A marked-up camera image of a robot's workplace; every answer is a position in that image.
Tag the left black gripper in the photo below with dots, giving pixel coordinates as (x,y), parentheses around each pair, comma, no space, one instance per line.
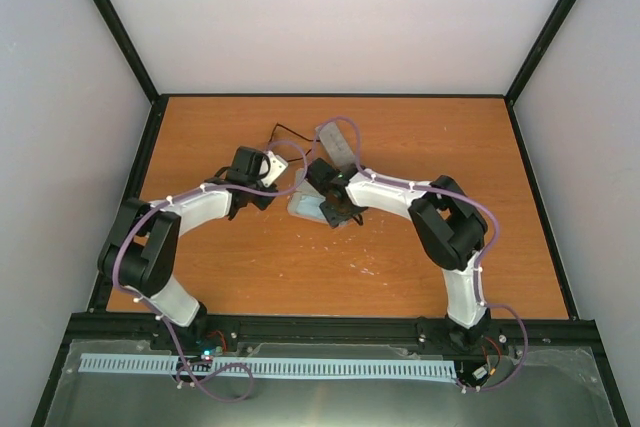
(262,201)

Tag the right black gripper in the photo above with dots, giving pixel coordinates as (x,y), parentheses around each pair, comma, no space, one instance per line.
(335,219)

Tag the light blue cloth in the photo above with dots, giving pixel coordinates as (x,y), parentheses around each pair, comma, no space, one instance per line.
(309,207)

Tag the pink glasses case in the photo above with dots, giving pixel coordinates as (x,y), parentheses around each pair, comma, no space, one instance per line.
(304,189)

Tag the grey glasses case teal lining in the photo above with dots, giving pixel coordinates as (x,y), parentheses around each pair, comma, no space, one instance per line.
(336,146)

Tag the black frame glasses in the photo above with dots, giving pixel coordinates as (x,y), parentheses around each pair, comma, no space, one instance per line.
(283,132)

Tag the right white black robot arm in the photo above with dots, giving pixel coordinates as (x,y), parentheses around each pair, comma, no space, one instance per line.
(449,227)

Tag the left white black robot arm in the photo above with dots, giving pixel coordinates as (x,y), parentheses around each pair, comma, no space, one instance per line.
(139,253)

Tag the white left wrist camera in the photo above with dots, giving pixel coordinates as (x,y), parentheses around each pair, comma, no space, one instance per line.
(272,167)

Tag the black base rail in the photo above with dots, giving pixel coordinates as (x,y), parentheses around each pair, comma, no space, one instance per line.
(431,336)

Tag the black cage frame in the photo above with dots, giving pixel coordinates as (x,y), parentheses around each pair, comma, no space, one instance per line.
(96,324)

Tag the light blue slotted cable duct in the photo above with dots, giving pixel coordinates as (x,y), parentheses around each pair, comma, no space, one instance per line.
(273,368)

